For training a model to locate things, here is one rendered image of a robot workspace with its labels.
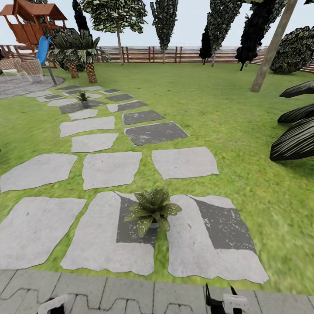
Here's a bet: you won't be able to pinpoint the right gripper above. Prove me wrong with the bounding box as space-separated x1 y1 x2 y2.
206 284 242 314

